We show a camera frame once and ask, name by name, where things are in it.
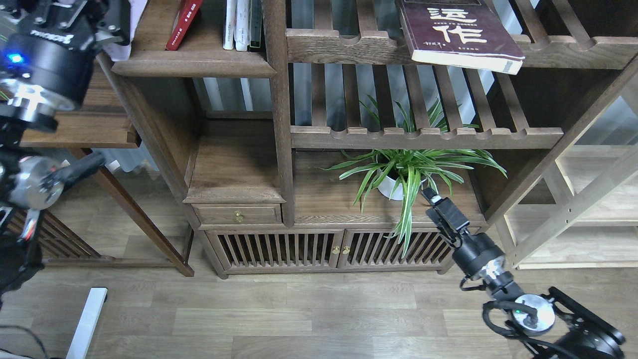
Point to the white and purple book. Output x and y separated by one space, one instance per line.
118 52

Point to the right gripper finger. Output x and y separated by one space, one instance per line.
431 196

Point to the slatted wooden rack left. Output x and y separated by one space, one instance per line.
60 245

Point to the red paperback book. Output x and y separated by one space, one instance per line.
187 12

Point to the white plant pot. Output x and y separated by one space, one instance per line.
389 189

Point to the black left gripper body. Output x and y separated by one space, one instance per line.
76 23

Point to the white stand leg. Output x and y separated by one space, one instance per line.
87 324

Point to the dark wooden bookshelf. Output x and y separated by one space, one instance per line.
251 131

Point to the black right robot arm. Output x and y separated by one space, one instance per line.
551 326

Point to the maroon book with white characters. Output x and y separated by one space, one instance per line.
461 33

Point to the white upright book left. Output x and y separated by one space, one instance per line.
230 24

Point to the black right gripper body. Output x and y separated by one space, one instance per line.
449 220

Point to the green spider plant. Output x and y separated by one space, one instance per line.
412 170

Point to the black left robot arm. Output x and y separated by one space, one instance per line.
46 65

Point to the dark green upright book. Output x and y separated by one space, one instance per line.
255 26

